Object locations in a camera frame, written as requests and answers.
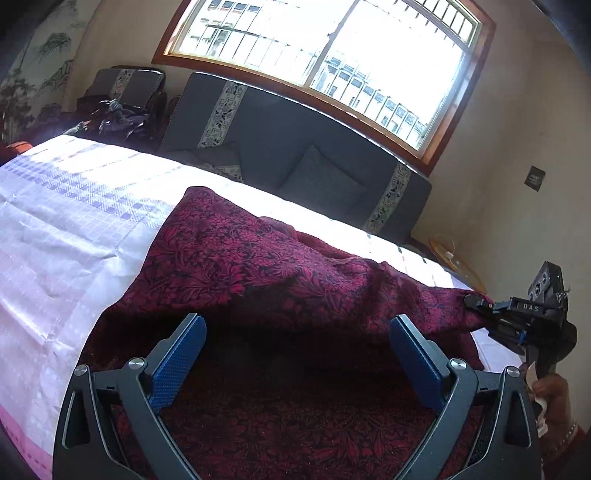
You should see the painted folding screen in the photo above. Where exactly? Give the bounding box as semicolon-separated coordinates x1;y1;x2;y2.
1;1;99;143

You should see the person's right hand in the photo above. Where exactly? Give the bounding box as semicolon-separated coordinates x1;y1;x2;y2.
521;364;578;461

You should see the wooden framed barred window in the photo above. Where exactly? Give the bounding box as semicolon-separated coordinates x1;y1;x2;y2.
153;0;496;174

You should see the dark grey sofa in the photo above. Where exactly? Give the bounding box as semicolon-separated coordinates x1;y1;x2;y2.
158;73;432;243

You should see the dark red floral garment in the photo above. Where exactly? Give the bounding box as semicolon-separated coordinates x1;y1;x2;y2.
81;187;482;479

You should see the round wooden side table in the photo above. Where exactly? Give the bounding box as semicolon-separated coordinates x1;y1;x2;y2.
428;234;487;294

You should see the black wall switch plate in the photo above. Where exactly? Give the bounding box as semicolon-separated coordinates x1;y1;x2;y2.
524;166;546;192

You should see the white charger with cable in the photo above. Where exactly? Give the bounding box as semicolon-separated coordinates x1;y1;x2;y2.
430;233;460;266

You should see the patterned cushion on sofa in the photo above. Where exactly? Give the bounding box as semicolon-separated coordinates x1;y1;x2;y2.
166;143;243;183

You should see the pink purple checked bedsheet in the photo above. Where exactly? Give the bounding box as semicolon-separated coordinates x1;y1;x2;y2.
0;134;523;480

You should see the grey square cushion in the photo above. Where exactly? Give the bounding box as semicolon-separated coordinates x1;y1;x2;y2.
276;145;366;219

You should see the dark clothes pile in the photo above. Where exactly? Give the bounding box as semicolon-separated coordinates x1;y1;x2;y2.
63;99;158;151

